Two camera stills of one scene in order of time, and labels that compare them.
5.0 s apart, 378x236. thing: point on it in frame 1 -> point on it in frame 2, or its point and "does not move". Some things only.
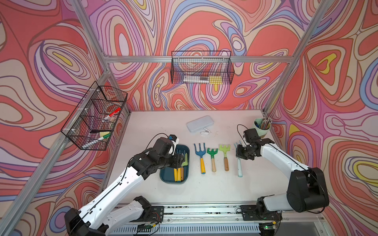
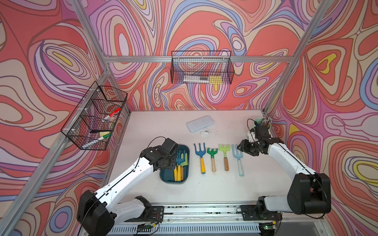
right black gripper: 239,154 -> 243,144
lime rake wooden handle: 225,149 does not move
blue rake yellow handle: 201,154 does not move
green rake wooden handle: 212,153 does not move
